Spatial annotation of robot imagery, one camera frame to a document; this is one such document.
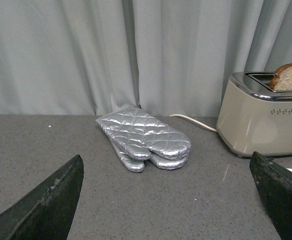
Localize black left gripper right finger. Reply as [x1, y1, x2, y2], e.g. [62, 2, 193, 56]
[249, 151, 292, 240]

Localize beige two-slot toaster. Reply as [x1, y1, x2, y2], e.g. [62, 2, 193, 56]
[216, 72, 292, 157]

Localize lower silver quilted oven mitt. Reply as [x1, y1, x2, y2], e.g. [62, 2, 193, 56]
[110, 141, 189, 173]

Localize upper silver quilted oven mitt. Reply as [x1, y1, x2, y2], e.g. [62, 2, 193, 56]
[96, 106, 191, 161]

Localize white toaster power cable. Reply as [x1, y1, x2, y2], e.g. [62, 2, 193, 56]
[169, 113, 218, 133]

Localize grey pleated curtain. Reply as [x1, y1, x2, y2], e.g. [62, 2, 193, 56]
[0, 0, 292, 117]

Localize silver quilted oven mitt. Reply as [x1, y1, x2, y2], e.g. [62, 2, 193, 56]
[110, 141, 189, 173]
[96, 106, 191, 161]

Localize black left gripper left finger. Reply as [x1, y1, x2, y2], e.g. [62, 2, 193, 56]
[0, 155, 84, 240]

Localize brown bread slice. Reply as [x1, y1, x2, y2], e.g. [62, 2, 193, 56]
[268, 63, 292, 91]

